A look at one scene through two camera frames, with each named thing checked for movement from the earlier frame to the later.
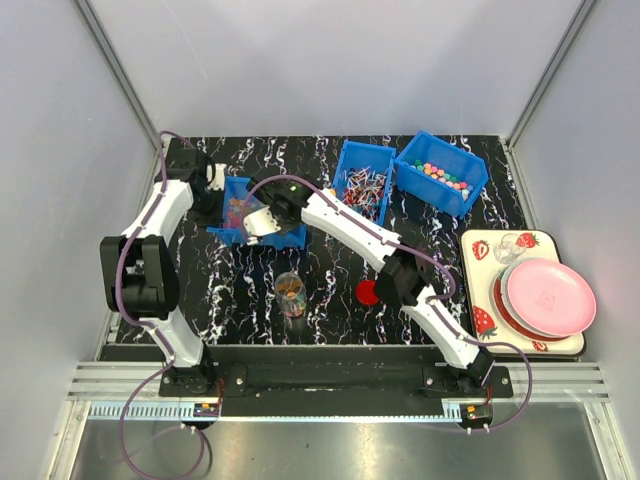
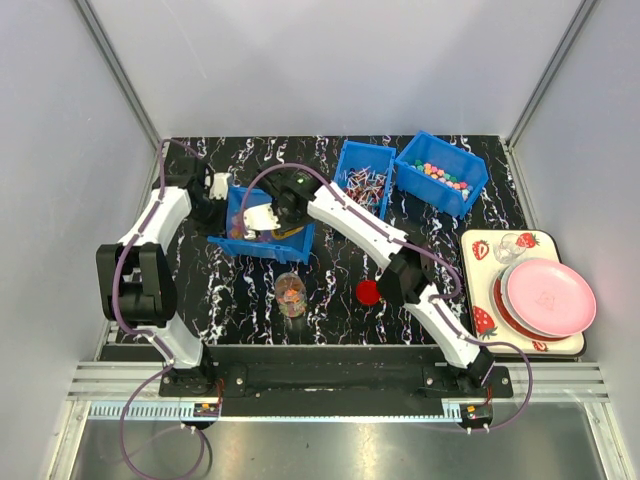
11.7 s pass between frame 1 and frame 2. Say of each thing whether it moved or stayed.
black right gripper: stayed
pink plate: stayed
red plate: stayed
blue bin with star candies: moved
